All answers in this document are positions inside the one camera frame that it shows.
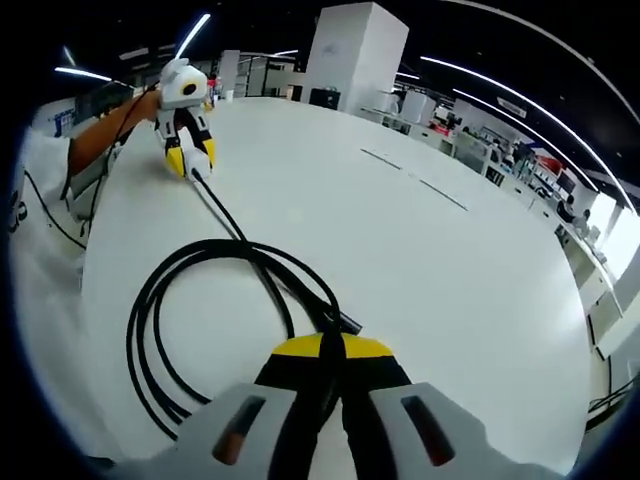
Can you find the blue white sign board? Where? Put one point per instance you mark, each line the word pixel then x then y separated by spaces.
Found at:
pixel 62 120

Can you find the ceiling light strip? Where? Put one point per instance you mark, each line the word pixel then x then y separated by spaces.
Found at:
pixel 540 135
pixel 525 97
pixel 192 35
pixel 82 74

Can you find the person's white shirt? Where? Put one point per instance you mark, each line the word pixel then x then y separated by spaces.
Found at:
pixel 45 175

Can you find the white square pillar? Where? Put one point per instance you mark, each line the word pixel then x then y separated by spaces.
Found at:
pixel 360 55
pixel 230 72

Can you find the white charger adapter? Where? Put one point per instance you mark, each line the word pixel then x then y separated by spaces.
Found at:
pixel 199 160

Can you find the ceiling air conditioner unit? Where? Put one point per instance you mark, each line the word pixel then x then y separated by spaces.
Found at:
pixel 512 106

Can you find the black box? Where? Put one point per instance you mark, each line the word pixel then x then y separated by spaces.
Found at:
pixel 325 96

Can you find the storage shelf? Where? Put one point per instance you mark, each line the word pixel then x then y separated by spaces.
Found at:
pixel 270 75

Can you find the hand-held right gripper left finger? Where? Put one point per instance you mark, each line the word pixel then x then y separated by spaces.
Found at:
pixel 250 425

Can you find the white desk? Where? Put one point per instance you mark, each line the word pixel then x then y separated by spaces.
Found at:
pixel 400 275

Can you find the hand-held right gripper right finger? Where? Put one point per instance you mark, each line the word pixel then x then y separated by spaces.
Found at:
pixel 425 435

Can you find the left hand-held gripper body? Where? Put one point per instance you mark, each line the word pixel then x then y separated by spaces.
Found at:
pixel 175 92

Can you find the red wall sign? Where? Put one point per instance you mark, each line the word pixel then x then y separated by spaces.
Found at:
pixel 547 165

